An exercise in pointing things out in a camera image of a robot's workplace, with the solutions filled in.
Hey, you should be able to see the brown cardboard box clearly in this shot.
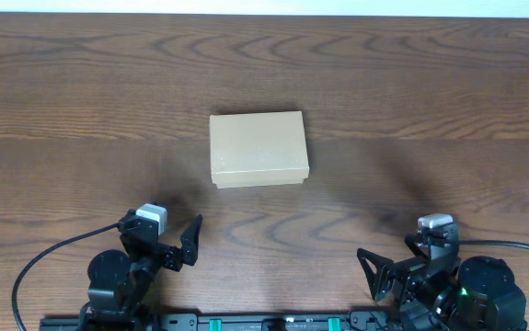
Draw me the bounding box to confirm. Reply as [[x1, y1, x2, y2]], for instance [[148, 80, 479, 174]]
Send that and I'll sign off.
[[210, 111, 310, 189]]

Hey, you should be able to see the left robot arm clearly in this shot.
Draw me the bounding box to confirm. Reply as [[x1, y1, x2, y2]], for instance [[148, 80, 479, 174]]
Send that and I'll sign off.
[[76, 204, 203, 330]]

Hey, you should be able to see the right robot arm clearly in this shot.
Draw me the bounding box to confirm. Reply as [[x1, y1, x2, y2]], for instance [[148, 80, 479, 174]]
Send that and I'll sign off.
[[357, 221, 528, 331]]

